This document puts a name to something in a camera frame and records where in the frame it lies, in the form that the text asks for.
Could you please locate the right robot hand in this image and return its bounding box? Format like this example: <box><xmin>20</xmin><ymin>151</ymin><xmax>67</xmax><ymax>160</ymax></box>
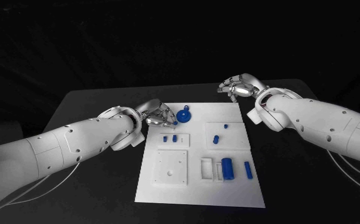
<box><xmin>217</xmin><ymin>72</ymin><xmax>270</xmax><ymax>104</ymax></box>

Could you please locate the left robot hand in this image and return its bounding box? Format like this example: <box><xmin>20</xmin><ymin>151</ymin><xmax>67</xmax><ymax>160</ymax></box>
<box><xmin>134</xmin><ymin>98</ymin><xmax>178</xmax><ymax>128</ymax></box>

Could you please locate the white task board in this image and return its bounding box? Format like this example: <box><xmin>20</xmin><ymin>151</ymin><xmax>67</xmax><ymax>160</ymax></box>
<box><xmin>134</xmin><ymin>102</ymin><xmax>266</xmax><ymax>208</ymax></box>

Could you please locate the blue gear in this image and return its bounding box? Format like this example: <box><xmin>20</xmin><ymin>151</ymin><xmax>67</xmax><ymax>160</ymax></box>
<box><xmin>175</xmin><ymin>105</ymin><xmax>193</xmax><ymax>123</ymax></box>

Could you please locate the large blue cylinder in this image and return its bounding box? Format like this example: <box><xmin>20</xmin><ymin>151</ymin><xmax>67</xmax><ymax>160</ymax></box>
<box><xmin>220</xmin><ymin>157</ymin><xmax>236</xmax><ymax>181</ymax></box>

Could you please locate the long thin blue cylinder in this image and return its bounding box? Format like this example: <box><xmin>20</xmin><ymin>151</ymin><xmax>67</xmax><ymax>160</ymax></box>
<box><xmin>243</xmin><ymin>161</ymin><xmax>253</xmax><ymax>180</ymax></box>

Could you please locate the white cable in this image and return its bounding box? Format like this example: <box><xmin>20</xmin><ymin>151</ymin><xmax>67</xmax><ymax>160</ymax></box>
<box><xmin>327</xmin><ymin>150</ymin><xmax>360</xmax><ymax>186</ymax></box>
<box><xmin>337</xmin><ymin>154</ymin><xmax>360</xmax><ymax>172</ymax></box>
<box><xmin>0</xmin><ymin>161</ymin><xmax>80</xmax><ymax>208</ymax></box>
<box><xmin>0</xmin><ymin>175</ymin><xmax>51</xmax><ymax>203</ymax></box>

